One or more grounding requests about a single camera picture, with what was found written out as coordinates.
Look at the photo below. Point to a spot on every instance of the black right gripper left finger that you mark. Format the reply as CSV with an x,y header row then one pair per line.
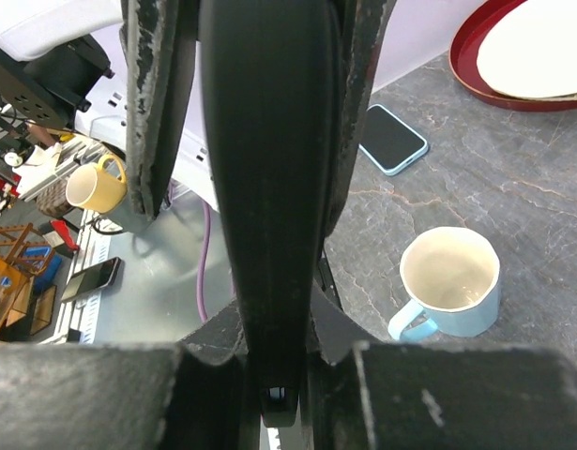
x,y
193,394

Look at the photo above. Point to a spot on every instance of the yellow mug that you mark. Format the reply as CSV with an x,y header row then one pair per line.
x,y
98,186

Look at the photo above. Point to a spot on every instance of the white round plate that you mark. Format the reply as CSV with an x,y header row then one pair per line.
x,y
531,52

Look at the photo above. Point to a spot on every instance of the wooden frame rack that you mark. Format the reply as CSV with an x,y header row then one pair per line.
x,y
24,255

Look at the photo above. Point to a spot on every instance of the dark phone on bench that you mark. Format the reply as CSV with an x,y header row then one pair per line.
x,y
91,279

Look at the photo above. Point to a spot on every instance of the red round tray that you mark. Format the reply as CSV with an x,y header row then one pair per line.
x,y
463,53

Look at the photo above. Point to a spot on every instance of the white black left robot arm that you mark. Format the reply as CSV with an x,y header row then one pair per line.
x,y
53,88

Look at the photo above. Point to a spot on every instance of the black phone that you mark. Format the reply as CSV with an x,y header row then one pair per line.
x,y
270,80

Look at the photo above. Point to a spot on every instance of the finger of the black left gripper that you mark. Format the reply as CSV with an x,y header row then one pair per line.
x,y
159,42
362,27

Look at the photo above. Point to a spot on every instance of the phone in light blue case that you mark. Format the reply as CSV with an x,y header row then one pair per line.
x,y
389,143

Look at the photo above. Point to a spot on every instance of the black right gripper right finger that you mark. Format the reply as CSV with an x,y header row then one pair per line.
x,y
361,393

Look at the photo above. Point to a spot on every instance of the light blue mug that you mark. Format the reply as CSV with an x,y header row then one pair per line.
x,y
452,278

